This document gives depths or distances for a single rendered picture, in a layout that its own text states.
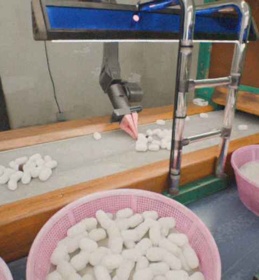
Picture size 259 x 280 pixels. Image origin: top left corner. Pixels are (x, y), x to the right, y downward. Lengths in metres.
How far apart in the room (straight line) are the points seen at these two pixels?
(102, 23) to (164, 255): 0.43
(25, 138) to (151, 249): 0.54
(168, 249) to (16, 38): 2.43
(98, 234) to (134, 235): 0.06
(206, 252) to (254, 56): 0.81
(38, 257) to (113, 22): 0.44
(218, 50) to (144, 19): 0.64
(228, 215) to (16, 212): 0.44
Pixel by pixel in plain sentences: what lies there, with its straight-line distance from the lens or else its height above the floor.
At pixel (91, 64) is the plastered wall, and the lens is 2.79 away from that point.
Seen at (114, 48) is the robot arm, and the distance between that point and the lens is 0.95.
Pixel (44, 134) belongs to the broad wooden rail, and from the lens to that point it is 0.79.
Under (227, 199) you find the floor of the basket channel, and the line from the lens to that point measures 0.64.
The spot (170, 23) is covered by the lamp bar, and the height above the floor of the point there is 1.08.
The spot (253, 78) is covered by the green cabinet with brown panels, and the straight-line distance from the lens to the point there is 1.04.
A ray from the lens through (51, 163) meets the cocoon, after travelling 0.61.
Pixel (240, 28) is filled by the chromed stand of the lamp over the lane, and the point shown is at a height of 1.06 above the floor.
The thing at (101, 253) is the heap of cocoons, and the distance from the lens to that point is 0.39.
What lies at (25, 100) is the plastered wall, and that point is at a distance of 2.68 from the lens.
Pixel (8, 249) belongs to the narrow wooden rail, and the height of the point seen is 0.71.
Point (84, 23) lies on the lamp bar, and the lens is 0.50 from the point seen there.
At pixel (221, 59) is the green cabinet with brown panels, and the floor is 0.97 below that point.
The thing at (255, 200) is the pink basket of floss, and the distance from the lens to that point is 0.59.
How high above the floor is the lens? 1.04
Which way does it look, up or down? 23 degrees down
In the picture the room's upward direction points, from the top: straight up
